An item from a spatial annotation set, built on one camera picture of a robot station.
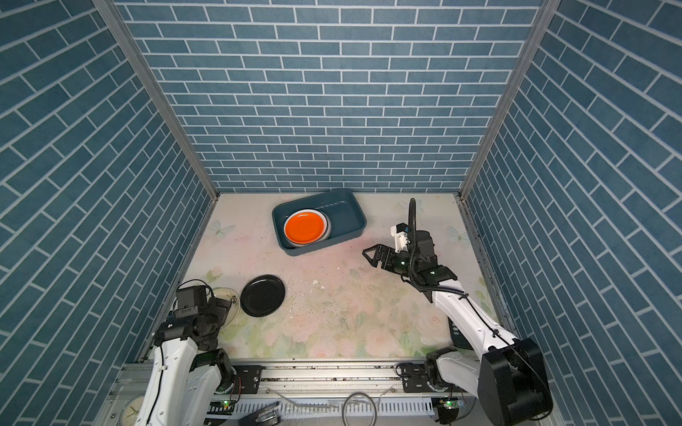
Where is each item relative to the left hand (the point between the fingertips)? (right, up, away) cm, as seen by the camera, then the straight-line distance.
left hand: (226, 313), depth 82 cm
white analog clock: (-16, -19, -16) cm, 30 cm away
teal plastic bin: (+35, +35, +34) cm, 60 cm away
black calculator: (+72, -7, -1) cm, 73 cm away
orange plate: (+21, +26, +20) cm, 39 cm away
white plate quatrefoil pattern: (+29, +23, +20) cm, 42 cm away
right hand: (+45, +19, -1) cm, 49 cm away
